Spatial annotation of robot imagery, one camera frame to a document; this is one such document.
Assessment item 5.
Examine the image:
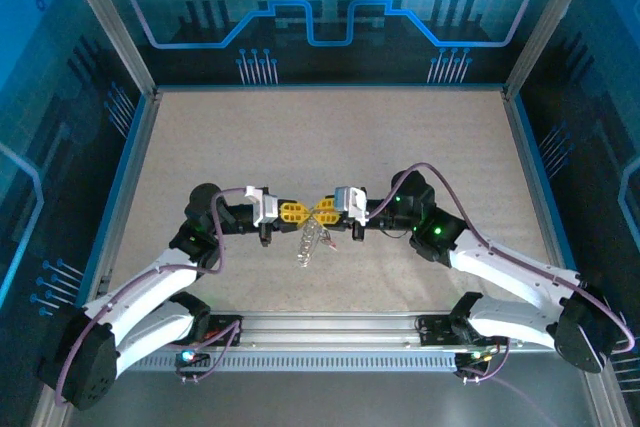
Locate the clear bag with small items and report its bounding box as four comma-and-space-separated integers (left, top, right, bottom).
295, 219, 326, 269

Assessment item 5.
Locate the small board with lights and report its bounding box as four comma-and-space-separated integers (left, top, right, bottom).
174, 346, 211, 368
455, 349, 494, 371

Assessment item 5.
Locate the gray metal plate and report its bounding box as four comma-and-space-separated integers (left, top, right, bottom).
64, 369, 601, 427

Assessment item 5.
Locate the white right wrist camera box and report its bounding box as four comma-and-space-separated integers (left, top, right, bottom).
332, 185, 370, 227

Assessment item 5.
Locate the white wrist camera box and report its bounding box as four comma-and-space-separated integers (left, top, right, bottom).
243, 185, 281, 228
332, 185, 370, 227

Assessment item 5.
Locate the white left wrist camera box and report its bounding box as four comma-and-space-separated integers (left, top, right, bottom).
243, 185, 281, 228

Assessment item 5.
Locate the aluminium side rail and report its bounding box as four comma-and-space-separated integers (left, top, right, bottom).
84, 89, 162, 311
502, 89, 576, 288

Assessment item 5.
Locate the wide aluminium frame rail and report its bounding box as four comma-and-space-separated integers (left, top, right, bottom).
199, 310, 561, 351

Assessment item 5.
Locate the thin aluminium table rail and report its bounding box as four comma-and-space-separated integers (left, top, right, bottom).
154, 84, 509, 96

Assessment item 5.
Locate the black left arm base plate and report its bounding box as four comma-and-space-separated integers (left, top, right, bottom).
199, 314, 245, 348

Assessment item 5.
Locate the slotted gray cable duct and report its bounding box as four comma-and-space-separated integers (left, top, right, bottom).
132, 352, 459, 373

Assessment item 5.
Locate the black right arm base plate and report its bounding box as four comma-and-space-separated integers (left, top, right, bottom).
416, 313, 501, 348

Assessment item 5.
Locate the aluminium frame post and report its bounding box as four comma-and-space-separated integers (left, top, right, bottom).
503, 0, 604, 98
53, 0, 160, 97

